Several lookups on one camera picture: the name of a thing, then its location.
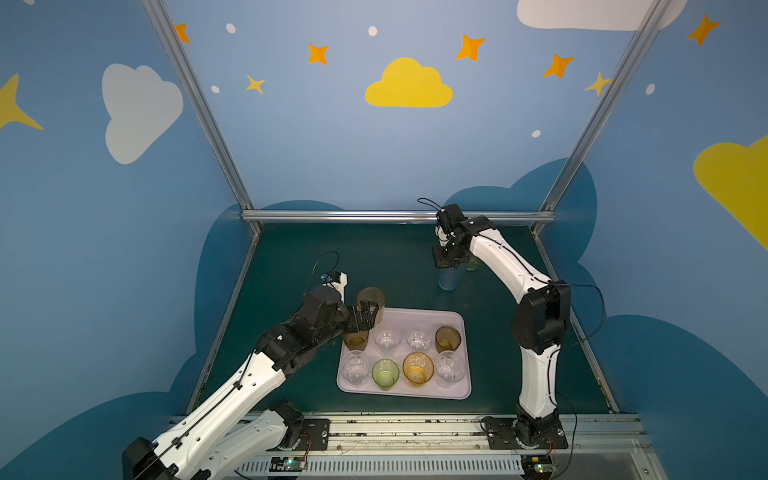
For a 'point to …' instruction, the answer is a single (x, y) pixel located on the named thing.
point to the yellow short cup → (418, 368)
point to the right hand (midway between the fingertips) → (445, 258)
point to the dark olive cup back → (356, 341)
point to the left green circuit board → (287, 464)
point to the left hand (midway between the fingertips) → (369, 309)
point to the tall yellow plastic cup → (375, 295)
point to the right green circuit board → (538, 465)
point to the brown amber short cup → (447, 338)
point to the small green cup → (385, 373)
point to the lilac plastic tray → (404, 319)
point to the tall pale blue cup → (449, 278)
